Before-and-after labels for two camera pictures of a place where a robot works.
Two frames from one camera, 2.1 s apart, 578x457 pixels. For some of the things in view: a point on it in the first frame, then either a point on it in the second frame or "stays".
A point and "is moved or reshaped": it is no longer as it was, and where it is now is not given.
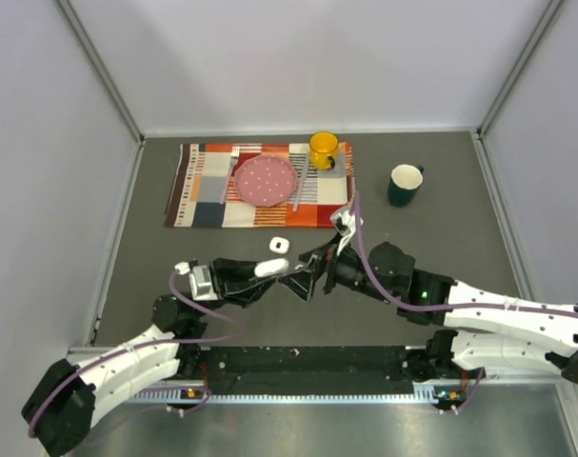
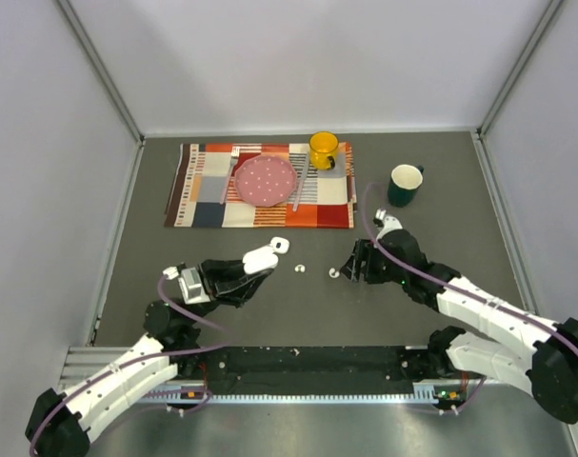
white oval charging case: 271,267 is moved or reshaped
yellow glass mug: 324,145 stays
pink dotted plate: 266,180 stays
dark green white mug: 404,184 stays
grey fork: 234,152 stays
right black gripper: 300,283 → 365,249
